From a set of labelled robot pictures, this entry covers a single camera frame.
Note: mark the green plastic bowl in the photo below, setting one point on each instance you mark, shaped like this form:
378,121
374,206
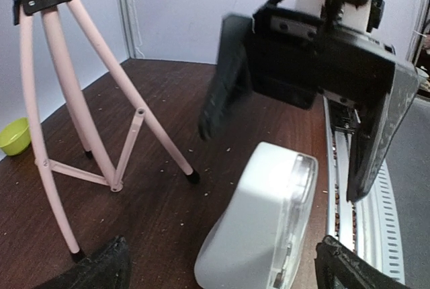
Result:
15,137

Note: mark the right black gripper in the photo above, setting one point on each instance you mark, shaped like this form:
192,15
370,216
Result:
298,48

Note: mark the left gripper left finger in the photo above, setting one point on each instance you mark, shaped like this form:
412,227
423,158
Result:
108,267

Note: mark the aluminium front rail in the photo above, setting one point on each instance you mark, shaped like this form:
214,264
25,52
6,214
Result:
361,212

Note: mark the right aluminium frame post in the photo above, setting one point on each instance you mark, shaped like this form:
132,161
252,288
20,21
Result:
131,28

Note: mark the pink music stand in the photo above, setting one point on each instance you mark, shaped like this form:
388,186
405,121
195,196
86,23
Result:
111,175

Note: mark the white metronome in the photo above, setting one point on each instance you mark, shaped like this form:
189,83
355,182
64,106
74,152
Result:
258,240

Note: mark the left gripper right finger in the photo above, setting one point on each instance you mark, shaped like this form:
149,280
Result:
338,267

